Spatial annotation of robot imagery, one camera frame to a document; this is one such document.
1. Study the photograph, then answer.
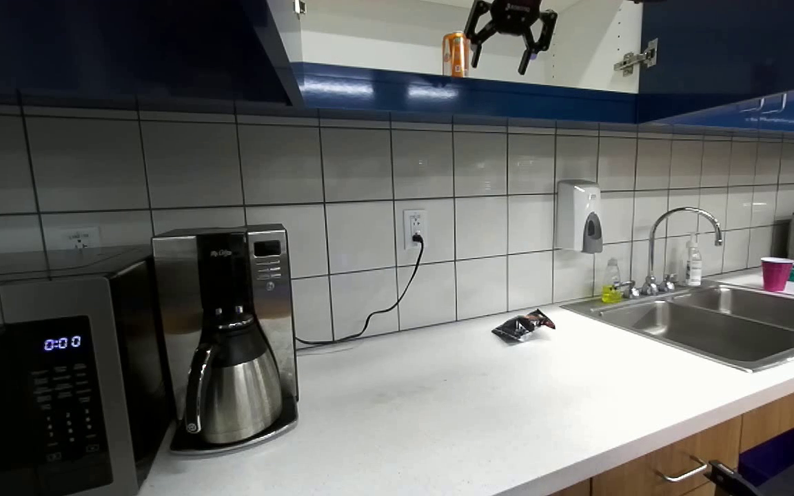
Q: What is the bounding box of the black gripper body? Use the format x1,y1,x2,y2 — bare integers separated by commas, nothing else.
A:
484,0,544,29

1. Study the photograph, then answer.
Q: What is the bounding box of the orange soda can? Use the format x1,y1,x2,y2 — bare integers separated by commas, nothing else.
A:
442,29,475,79

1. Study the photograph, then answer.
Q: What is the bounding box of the metal cabinet hinge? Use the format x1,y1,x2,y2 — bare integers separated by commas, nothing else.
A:
614,36,662,77

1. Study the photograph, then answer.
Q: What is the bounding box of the blue cabinet door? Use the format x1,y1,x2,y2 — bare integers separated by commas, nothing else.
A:
637,0,794,99

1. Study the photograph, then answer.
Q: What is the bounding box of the blue upper cabinet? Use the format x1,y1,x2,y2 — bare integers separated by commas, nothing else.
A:
0,0,794,136

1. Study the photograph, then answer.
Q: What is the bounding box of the wooden lower cabinet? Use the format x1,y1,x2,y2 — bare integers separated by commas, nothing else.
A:
550,373,794,496

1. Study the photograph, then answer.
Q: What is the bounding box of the chrome sink faucet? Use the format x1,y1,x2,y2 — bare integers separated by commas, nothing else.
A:
643,203,727,298

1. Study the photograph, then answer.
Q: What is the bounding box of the small white bottle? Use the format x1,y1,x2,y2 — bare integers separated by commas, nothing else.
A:
686,238,706,288

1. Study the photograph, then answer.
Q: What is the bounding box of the dark crumpled chip bag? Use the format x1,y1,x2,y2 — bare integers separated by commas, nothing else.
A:
491,307,560,346

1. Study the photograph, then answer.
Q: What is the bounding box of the pink plastic cup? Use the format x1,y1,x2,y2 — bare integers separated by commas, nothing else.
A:
757,254,794,295

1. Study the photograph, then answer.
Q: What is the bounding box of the black steel coffee maker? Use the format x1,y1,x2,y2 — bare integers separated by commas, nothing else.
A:
149,220,301,457

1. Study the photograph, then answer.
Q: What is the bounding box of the stainless steel sink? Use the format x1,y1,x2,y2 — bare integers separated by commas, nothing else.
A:
570,278,794,371

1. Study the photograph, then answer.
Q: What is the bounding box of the stainless steel coffee carafe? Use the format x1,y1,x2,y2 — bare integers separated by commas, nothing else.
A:
182,311,286,448

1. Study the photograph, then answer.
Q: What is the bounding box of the blue plastic bin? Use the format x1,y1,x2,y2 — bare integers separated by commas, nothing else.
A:
735,420,794,496

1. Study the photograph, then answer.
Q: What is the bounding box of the black steel microwave oven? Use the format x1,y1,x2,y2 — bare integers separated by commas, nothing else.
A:
0,248,174,496

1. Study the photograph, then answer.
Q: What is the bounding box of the white wall soap dispenser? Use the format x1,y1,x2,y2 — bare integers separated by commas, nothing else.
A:
553,179,607,256

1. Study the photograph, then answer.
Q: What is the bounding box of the white wall outlet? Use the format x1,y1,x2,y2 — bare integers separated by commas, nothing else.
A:
400,207,429,256
64,225,100,258

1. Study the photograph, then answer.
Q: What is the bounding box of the black power cord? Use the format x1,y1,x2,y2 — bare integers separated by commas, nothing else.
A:
295,234,426,350

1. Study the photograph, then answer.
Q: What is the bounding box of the metal drawer handle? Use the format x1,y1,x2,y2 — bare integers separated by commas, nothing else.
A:
654,453,714,488

